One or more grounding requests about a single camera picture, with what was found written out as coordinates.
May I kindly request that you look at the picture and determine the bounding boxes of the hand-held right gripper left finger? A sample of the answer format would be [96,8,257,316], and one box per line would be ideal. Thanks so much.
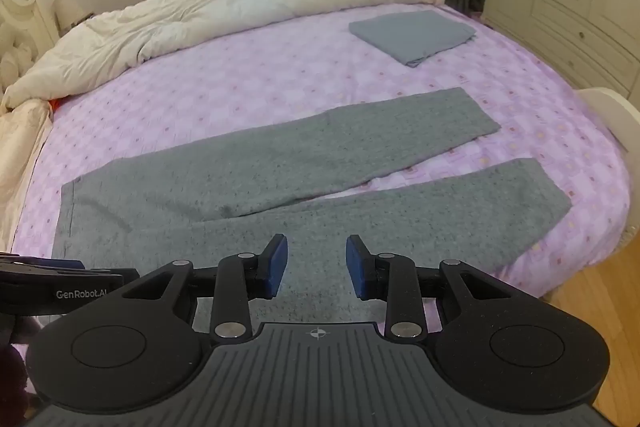
[120,234,289,341]

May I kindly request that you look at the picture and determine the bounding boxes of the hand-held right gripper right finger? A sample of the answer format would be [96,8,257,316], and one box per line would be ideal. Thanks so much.
[346,234,521,341]

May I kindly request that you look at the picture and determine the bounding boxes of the grey pants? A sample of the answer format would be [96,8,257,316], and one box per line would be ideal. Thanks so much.
[51,87,573,325]

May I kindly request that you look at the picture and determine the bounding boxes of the cream satin pillow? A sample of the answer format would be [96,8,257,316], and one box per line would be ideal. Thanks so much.
[0,99,53,253]

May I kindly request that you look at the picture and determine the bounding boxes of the folded blue-grey cloth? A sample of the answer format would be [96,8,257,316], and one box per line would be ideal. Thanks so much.
[348,9,477,68]

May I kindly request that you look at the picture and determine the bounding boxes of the cream tufted headboard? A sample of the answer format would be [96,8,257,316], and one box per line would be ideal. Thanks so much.
[0,0,63,108]

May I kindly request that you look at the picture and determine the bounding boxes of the cream duvet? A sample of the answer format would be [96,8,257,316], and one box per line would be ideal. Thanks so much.
[2,0,446,110]

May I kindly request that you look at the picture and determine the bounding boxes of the white bed footboard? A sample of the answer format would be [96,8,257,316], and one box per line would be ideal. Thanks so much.
[572,87,640,152]

